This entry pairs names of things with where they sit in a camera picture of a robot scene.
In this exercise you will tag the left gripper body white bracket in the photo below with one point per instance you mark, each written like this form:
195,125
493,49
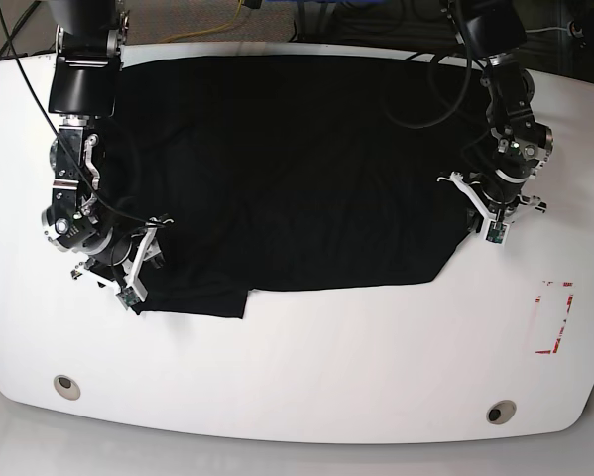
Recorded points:
491,208

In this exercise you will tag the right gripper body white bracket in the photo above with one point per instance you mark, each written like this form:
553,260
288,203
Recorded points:
118,260

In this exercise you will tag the black t-shirt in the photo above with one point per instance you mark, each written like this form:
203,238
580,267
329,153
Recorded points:
292,173

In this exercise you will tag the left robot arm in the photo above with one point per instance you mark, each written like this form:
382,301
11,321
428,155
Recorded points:
491,31

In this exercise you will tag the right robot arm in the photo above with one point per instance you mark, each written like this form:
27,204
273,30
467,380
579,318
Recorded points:
89,40

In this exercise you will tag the red tape rectangle marking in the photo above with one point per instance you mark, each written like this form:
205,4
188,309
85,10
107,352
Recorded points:
553,305

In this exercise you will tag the left table grommet hole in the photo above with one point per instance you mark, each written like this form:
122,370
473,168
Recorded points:
67,387

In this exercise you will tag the table grommet hole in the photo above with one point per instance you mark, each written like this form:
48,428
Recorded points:
67,387
501,412

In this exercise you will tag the right table grommet hole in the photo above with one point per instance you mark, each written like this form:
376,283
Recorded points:
501,412

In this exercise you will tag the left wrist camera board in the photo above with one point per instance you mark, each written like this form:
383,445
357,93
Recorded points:
497,232

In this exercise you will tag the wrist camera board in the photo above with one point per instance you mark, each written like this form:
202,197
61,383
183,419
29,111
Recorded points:
497,232
129,297

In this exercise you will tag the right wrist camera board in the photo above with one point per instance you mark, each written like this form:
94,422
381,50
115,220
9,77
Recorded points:
129,297

